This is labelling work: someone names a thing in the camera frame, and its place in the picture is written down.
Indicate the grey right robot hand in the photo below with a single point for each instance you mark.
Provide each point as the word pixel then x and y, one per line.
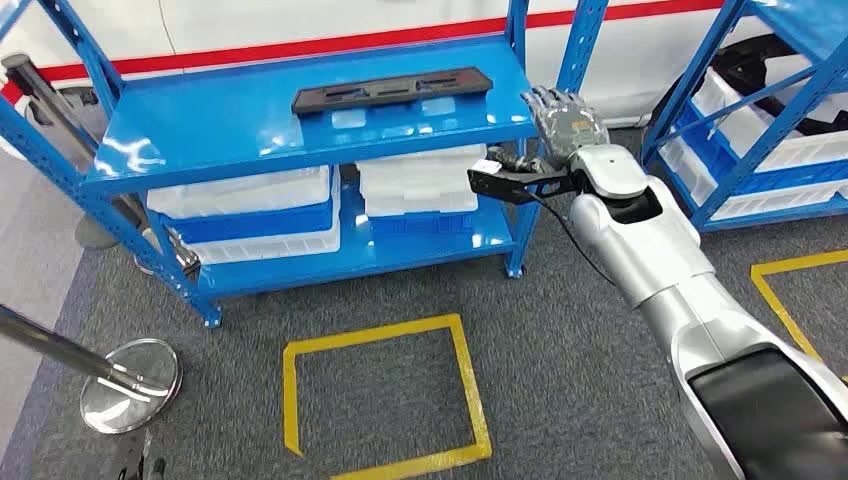
pixel 570 126

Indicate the long black plastic part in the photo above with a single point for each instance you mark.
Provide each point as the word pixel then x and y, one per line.
pixel 391 89

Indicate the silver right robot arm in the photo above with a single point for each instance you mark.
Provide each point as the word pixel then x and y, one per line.
pixel 636 245

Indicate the black curved plastic part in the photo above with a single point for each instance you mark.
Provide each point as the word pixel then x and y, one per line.
pixel 742 66

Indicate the blue metal shelf rack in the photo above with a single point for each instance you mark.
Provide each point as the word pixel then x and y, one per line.
pixel 795 20
pixel 265 132

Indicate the white car with red stripe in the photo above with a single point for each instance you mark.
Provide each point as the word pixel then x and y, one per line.
pixel 331 20

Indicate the grey stanchion base disc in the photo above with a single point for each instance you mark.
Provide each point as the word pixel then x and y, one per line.
pixel 96 233

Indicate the black camera bracket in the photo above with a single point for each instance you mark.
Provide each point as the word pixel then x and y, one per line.
pixel 503 187

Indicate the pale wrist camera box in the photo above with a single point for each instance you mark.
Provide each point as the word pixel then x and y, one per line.
pixel 487 167

